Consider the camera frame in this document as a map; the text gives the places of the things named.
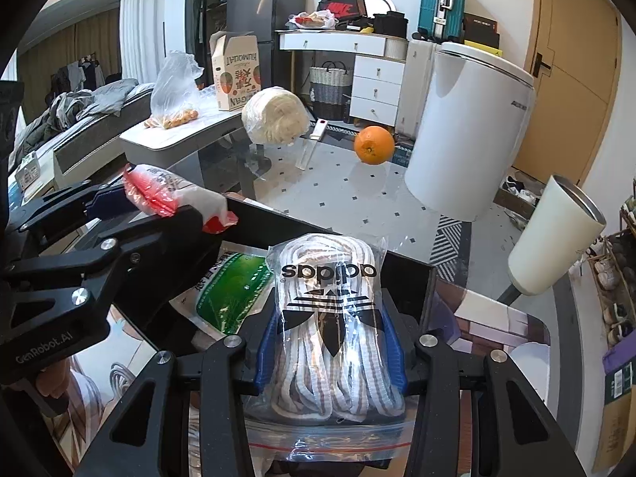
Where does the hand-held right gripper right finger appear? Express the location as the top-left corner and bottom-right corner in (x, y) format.
(382, 308), (588, 477)

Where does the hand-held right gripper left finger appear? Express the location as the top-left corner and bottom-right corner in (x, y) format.
(79, 314), (280, 477)

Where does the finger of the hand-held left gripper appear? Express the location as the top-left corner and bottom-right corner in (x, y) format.
(14, 205), (210, 330)
(11, 182), (129, 255)

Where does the red white snack packet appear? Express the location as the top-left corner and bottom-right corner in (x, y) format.
(122, 164), (239, 234)

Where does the green printed packet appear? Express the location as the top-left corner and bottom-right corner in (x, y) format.
(169, 251), (274, 339)

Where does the bag of white shoelaces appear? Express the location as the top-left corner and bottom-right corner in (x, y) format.
(243, 233), (415, 463)

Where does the black cardboard box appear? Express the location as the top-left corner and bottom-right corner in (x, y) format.
(107, 194), (439, 408)

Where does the beige nightstand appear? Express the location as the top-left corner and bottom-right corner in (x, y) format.
(7, 151), (58, 204)

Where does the white side table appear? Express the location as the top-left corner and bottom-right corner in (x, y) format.
(119, 107), (249, 194)

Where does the bed with grey clothes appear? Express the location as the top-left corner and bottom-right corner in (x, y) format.
(10, 78), (155, 190)

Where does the black white patterned rug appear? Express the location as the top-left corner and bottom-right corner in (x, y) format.
(430, 216), (473, 289)

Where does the clothes rack with garments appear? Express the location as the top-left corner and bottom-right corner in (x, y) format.
(52, 57), (122, 93)

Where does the clear plastic bag of kumquats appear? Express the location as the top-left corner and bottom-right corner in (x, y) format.
(144, 50), (206, 130)

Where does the wrapped napa cabbage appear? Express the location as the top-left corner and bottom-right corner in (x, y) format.
(241, 87), (310, 146)

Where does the printed cardboard fruit box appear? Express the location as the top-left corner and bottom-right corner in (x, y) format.
(209, 31), (262, 111)

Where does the white curtain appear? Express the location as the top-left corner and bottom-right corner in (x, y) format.
(119, 0), (187, 90)

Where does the white cylindrical bin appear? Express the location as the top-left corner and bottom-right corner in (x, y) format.
(507, 175), (608, 295)

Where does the group of loose sneakers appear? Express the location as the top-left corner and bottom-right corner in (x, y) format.
(499, 174), (545, 232)

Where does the woven basket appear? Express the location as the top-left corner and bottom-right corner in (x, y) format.
(308, 60), (353, 121)

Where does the dark glass cabinet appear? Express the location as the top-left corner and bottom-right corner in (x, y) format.
(186, 0), (234, 90)

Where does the orange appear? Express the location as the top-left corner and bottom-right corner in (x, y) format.
(354, 126), (396, 165)

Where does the purple flat item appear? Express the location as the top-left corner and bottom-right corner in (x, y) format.
(603, 342), (636, 374)

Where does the shoe rack with shoes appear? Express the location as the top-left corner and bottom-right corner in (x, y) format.
(581, 194), (636, 353)

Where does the white washing machine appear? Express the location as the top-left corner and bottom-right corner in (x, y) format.
(403, 41), (536, 222)

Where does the dark grey refrigerator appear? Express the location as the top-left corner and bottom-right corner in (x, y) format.
(227, 0), (315, 90)

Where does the plastic bag of food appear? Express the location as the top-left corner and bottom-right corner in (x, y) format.
(287, 10), (337, 31)

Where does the white vanity desk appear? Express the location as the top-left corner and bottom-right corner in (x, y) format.
(275, 27), (411, 132)

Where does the red black shoe box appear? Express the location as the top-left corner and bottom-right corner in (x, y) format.
(317, 0), (366, 23)

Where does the black bag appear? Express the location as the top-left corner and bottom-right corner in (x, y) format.
(370, 10), (409, 39)

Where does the wooden door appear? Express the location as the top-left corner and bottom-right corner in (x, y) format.
(512, 0), (624, 187)

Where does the black flat box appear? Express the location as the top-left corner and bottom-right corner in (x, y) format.
(462, 12), (500, 50)

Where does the teal suitcase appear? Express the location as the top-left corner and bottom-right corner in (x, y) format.
(417, 0), (470, 43)

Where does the white coiled cable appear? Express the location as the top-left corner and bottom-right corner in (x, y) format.
(107, 362), (142, 398)

